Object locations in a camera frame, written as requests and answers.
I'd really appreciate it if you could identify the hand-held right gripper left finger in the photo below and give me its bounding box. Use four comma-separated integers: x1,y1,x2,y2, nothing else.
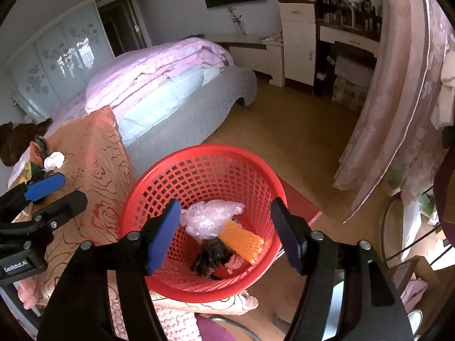
37,199,182,341

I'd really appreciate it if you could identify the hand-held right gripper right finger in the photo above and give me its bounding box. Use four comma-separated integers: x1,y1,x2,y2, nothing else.
269,197,416,341

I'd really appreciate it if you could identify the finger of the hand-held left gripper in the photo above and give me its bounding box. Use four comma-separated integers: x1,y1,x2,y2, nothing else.
0,190,88,237
0,172,67,218

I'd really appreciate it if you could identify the white tissue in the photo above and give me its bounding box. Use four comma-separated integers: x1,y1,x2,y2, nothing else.
43,151,67,171

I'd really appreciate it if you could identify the red plastic mesh basket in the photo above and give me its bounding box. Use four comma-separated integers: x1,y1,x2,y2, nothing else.
119,144,284,303

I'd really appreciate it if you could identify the yellow knitted cloth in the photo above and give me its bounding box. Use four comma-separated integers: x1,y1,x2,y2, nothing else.
20,161,44,182

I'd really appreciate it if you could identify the red stool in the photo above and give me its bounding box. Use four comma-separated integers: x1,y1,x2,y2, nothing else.
280,180,322,228

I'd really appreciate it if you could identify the orange crumpled cloth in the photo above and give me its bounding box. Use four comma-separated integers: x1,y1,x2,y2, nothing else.
29,138,47,162

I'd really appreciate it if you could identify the dark crumpled scrap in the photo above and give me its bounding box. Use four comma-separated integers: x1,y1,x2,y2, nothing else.
36,136,51,160

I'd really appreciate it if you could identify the orange foam fruit net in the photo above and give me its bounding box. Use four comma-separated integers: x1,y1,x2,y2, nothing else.
218,219,264,264

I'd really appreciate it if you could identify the orange rose-patterned tablecloth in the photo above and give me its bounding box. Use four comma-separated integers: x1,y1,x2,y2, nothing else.
7,106,259,341

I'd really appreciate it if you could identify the clear crumpled plastic bag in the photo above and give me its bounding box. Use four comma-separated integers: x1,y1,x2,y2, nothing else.
181,200,246,241

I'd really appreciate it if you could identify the dark brown fuzzy clump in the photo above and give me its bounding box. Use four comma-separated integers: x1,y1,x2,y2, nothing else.
191,238,235,278

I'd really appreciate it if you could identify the brown plush teddy bear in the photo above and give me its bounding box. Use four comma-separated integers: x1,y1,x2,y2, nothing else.
0,118,54,167

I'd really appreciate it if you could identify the pink crumpled scrap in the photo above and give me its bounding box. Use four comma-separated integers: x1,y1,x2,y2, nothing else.
225,254,247,274

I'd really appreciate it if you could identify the floral pink bed sheet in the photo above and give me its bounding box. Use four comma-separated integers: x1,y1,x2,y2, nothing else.
48,90,90,130

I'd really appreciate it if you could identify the purple chair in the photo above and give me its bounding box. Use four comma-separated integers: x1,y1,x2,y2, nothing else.
195,313,257,341

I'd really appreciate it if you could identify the grey bed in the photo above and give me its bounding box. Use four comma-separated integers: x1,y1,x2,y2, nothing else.
46,38,258,157

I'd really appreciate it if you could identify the light blue bed sheet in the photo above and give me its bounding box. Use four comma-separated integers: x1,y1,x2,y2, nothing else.
115,65,228,146

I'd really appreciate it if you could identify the floral glass-door wardrobe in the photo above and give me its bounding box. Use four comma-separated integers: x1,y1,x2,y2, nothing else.
5,0,116,114

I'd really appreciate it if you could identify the pink folded quilt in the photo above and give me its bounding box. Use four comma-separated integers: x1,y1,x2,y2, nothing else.
85,38,234,113

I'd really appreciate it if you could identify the pink floral curtain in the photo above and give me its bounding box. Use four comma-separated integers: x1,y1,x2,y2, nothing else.
332,0,455,214

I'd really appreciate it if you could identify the dark wooden door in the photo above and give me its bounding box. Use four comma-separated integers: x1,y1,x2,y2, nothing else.
96,0,153,58

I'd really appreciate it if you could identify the low cream cabinet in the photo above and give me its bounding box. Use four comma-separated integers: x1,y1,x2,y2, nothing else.
204,33,285,87

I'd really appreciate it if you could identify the white tall cabinet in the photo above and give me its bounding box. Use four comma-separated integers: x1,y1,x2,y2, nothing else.
278,0,321,87

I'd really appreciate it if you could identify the white hanging cloth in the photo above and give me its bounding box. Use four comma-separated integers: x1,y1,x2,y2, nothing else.
429,51,455,129

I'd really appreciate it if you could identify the flower in vase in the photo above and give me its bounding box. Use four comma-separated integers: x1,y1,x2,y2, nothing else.
227,5,247,36

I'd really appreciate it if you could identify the white dressing table with mirror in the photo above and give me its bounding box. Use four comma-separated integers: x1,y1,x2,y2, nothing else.
293,0,383,32

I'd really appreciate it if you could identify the metal wire rack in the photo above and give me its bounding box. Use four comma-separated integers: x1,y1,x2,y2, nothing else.
380,190,455,294

